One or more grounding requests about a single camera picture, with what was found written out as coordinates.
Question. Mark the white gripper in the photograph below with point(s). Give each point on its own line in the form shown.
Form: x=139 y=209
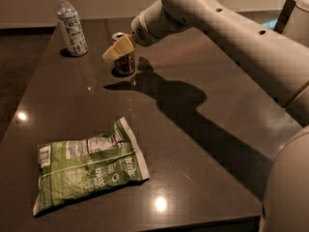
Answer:
x=144 y=29

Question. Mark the orange soda can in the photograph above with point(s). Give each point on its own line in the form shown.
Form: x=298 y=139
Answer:
x=125 y=65

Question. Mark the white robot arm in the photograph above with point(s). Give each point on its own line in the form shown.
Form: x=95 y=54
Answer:
x=278 y=64

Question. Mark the clear plastic water bottle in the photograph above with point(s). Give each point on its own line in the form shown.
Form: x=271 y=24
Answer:
x=71 y=27

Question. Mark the green chip bag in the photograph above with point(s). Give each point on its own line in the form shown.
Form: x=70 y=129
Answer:
x=76 y=169

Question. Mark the black box in background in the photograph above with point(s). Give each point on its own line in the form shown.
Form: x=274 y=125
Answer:
x=284 y=16

